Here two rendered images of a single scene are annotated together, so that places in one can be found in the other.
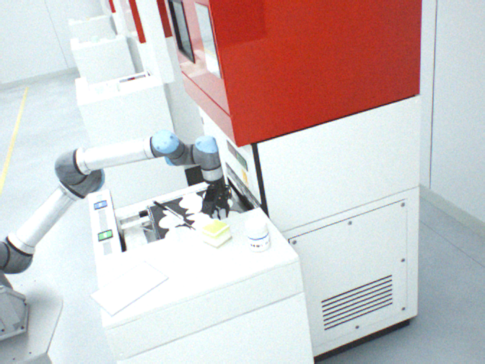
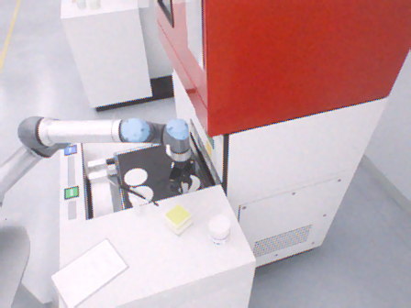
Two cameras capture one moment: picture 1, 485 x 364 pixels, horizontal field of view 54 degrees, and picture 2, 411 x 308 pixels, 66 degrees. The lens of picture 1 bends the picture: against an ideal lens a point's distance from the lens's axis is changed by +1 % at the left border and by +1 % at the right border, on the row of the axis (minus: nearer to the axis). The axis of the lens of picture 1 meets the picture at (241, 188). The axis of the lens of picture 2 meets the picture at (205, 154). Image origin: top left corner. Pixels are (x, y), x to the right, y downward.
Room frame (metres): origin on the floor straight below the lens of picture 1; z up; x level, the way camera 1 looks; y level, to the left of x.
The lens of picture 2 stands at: (0.70, 0.04, 1.94)
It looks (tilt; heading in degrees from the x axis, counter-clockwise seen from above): 44 degrees down; 357
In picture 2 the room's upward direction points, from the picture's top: 2 degrees counter-clockwise
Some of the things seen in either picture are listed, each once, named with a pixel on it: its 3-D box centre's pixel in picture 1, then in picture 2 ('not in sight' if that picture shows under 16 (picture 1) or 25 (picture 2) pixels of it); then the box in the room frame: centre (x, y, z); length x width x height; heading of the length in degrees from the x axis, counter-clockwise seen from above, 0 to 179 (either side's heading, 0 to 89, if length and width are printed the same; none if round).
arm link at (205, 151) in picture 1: (207, 152); (177, 135); (1.55, 0.09, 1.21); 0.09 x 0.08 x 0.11; 75
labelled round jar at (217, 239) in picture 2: (258, 234); (219, 231); (1.28, -0.03, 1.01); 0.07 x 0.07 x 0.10
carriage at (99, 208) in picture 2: (136, 242); (102, 193); (1.60, 0.45, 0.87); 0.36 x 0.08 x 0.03; 14
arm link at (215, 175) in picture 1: (211, 172); (179, 151); (1.55, 0.09, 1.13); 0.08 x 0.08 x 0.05
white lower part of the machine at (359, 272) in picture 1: (309, 242); (249, 181); (2.00, -0.30, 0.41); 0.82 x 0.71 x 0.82; 14
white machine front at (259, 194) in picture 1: (228, 154); (194, 115); (1.92, 0.03, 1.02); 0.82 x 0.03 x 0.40; 14
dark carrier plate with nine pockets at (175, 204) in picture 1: (196, 213); (160, 170); (1.68, 0.20, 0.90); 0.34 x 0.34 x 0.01; 14
